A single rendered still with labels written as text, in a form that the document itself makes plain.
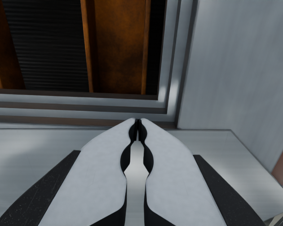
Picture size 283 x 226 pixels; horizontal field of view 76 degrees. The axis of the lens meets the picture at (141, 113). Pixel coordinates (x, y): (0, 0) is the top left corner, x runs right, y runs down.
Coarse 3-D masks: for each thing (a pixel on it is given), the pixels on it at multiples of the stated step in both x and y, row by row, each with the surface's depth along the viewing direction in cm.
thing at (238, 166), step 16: (240, 144) 14; (224, 160) 15; (240, 160) 15; (256, 160) 15; (224, 176) 16; (240, 176) 16; (256, 176) 16; (272, 176) 16; (240, 192) 17; (256, 192) 17; (272, 192) 17; (256, 208) 18
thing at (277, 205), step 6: (282, 186) 17; (276, 192) 17; (282, 192) 17; (276, 198) 18; (282, 198) 18; (270, 204) 18; (276, 204) 18; (282, 204) 18; (270, 210) 18; (276, 210) 18; (282, 210) 18; (264, 216) 19; (270, 216) 19
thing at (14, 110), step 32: (192, 0) 11; (192, 32) 11; (160, 64) 14; (0, 96) 15; (32, 96) 15; (64, 96) 15; (96, 96) 15; (128, 96) 16; (160, 96) 15; (64, 128) 14; (96, 128) 14
